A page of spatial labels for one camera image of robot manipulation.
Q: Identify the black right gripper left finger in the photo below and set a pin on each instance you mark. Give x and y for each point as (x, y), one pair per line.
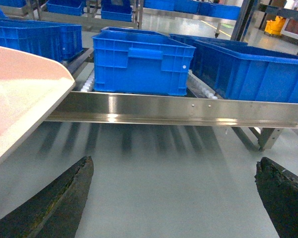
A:
(56, 211)

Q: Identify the blue crate centre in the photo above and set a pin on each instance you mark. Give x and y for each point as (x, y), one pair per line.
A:
(141, 63)

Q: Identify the yellow mop bucket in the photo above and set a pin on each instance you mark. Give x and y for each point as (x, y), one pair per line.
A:
(274, 27)

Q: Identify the stainless steel shelf rack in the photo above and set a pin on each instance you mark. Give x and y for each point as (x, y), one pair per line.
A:
(263, 119)

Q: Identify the blue crate left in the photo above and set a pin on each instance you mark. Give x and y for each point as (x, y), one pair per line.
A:
(56, 41)

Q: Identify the beige plastic dustpan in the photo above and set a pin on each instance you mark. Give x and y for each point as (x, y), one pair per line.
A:
(31, 87)

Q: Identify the blue crate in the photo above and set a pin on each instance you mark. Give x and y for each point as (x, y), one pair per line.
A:
(56, 41)
(237, 71)
(141, 63)

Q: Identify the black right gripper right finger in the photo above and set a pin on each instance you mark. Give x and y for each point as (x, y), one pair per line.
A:
(278, 190)

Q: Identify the blue crate right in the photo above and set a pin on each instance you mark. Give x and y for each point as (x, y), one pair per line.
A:
(237, 71)

